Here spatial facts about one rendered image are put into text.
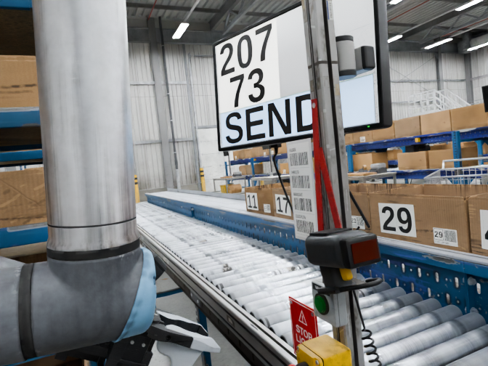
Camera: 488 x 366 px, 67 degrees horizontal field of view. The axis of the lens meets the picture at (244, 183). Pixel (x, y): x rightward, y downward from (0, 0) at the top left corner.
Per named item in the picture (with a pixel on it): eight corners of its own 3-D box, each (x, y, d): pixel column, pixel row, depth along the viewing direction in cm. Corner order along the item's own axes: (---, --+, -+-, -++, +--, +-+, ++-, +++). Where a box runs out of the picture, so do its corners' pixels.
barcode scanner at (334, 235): (356, 308, 51) (343, 233, 52) (309, 295, 62) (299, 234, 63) (392, 297, 54) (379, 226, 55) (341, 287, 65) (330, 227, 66)
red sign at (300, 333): (293, 353, 81) (287, 295, 80) (296, 352, 81) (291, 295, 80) (340, 391, 66) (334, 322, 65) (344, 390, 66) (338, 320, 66)
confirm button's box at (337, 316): (311, 316, 69) (308, 280, 68) (324, 311, 70) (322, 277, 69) (334, 330, 62) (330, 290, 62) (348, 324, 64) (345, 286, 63)
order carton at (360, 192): (312, 225, 178) (309, 190, 177) (361, 216, 190) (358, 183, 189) (371, 237, 142) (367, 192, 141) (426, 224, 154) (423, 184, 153)
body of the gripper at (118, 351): (136, 359, 56) (54, 340, 52) (159, 304, 58) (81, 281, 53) (144, 384, 49) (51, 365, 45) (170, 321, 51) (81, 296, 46)
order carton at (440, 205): (371, 236, 142) (367, 192, 141) (425, 224, 154) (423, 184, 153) (469, 255, 106) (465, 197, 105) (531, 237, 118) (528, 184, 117)
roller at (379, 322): (298, 370, 89) (287, 364, 93) (447, 314, 109) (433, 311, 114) (295, 349, 89) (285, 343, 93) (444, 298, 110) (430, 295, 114)
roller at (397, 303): (274, 332, 98) (284, 346, 94) (417, 287, 119) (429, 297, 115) (272, 346, 100) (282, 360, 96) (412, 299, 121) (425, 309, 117)
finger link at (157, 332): (187, 342, 54) (131, 322, 53) (192, 330, 54) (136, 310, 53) (189, 354, 49) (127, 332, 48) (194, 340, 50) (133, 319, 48)
